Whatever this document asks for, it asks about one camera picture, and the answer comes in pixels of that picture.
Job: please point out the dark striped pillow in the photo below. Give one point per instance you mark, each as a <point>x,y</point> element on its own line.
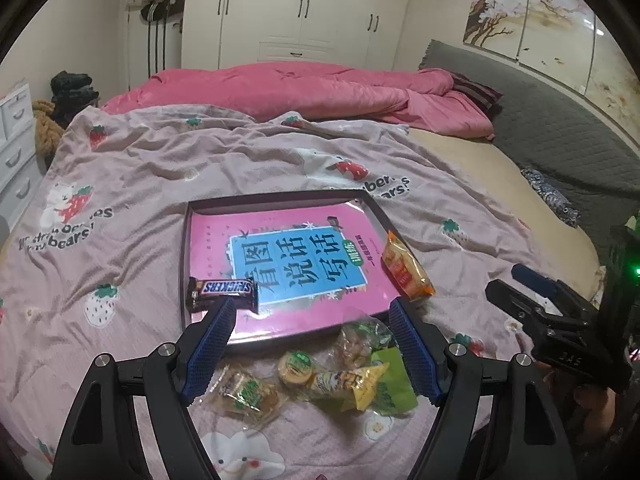
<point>475,90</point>

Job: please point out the yellow knitted cloth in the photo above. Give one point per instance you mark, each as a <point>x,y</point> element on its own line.
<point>47,130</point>

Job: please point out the orange snack packet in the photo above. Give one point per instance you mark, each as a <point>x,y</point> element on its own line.
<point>405,267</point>

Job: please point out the white wardrobe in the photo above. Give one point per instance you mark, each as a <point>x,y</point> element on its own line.
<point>300,10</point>

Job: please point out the pink children's book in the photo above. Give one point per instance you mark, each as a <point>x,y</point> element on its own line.
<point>300,270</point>

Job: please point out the person's right hand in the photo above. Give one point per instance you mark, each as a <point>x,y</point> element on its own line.
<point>595,410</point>

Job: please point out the pink duvet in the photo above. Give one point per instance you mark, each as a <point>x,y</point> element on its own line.
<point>300,90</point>

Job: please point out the clear red-label pastry packet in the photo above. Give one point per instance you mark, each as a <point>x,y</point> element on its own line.
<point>357,345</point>

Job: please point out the green snack packet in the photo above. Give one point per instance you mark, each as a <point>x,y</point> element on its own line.
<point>390,390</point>

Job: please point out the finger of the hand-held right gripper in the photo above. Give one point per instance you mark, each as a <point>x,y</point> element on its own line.
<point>537,280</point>
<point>515,302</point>

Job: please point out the yellow snack packet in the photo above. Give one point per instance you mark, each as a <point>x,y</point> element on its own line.
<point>345,385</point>

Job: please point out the dark clothes pile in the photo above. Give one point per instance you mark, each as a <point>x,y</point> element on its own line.
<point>72,90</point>

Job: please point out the floral wall painting panels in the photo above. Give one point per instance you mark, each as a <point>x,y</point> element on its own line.
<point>500,10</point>

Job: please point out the round green-label pastry packet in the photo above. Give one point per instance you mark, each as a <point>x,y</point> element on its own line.
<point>295,367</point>

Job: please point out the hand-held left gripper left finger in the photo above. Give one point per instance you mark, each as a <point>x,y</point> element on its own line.
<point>210,345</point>

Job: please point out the blue patterned cloth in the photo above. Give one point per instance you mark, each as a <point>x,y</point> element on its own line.
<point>550,195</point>

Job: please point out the white drawer cabinet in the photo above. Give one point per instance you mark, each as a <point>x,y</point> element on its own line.
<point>15,150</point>

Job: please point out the brown chocolate bar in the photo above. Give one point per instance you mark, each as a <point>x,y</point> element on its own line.
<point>225,290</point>

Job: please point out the beige bed sheet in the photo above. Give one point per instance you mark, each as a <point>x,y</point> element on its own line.
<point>500,180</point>

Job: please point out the strawberry bear printed blanket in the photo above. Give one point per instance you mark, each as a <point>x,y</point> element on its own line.
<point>200,160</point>

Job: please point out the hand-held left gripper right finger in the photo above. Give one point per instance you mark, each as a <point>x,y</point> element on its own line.
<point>415,355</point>

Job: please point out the grey quilted headboard cover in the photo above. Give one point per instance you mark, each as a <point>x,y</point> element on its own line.
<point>550,125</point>

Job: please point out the square green-label pastry packet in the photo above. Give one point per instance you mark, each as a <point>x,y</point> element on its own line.
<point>247,392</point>

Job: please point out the dark shallow cardboard tray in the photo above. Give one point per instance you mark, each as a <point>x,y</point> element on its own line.
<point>275,200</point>

